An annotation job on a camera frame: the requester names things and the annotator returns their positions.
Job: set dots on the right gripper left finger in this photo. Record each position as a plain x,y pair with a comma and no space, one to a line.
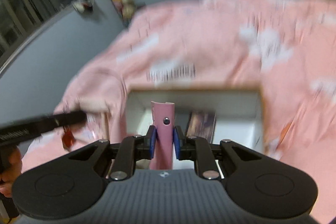
129,151

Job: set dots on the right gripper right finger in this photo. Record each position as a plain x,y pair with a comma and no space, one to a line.
200,151

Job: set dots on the pink embossed card holder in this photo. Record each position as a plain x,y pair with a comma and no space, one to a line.
163,115

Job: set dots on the person's left hand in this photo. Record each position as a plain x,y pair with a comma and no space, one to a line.
9,175

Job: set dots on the anime print card box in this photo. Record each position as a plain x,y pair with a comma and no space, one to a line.
202,124

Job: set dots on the orange cardboard storage box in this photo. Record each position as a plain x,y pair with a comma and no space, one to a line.
244,104

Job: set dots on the white rectangular box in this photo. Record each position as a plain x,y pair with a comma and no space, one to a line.
246,133

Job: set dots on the pink cloud-print duvet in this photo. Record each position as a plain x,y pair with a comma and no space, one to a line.
283,48

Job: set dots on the orange gem keychain charm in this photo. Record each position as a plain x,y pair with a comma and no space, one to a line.
68,139

